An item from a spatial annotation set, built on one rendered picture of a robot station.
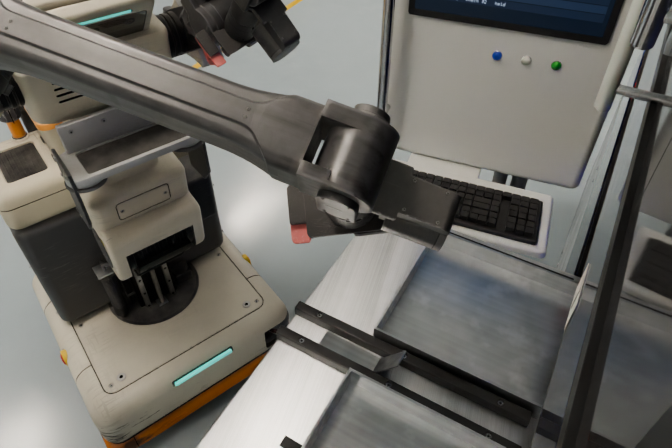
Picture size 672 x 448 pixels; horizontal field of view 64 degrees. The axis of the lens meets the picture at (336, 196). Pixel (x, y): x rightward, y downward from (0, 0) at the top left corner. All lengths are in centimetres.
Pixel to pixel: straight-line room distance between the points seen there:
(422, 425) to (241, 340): 93
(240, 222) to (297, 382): 155
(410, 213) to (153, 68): 24
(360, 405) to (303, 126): 54
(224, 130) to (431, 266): 67
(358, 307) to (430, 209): 51
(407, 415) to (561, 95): 74
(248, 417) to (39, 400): 130
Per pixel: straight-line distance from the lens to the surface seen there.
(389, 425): 85
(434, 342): 93
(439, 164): 139
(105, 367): 172
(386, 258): 103
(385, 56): 121
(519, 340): 97
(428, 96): 130
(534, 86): 125
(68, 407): 203
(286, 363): 90
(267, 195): 249
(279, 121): 42
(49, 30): 51
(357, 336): 90
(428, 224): 47
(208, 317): 172
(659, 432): 29
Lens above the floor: 165
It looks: 42 degrees down
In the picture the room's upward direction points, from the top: straight up
